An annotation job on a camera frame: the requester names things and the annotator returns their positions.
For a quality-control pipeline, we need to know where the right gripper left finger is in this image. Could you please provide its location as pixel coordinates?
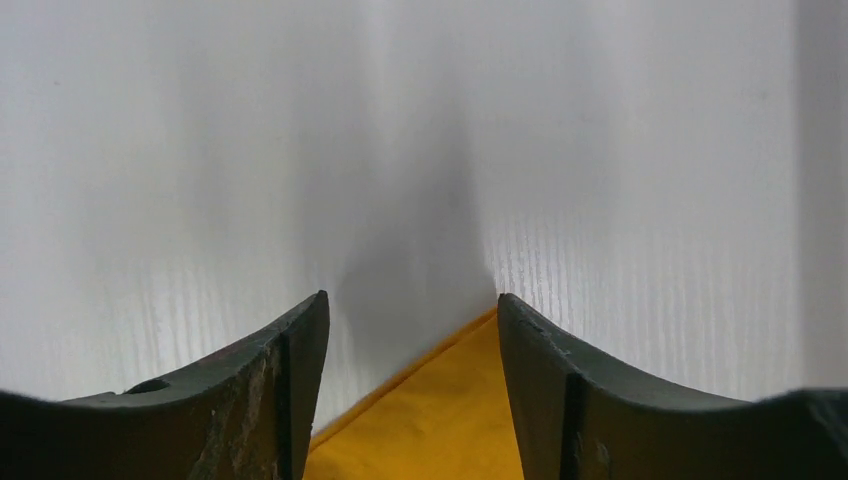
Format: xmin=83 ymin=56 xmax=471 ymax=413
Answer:
xmin=1 ymin=291 xmax=330 ymax=479

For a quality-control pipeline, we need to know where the orange t-shirt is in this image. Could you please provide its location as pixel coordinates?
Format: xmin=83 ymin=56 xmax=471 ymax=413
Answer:
xmin=304 ymin=310 xmax=523 ymax=480

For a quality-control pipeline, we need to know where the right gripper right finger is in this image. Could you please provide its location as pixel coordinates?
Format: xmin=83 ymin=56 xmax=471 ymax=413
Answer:
xmin=497 ymin=294 xmax=847 ymax=479

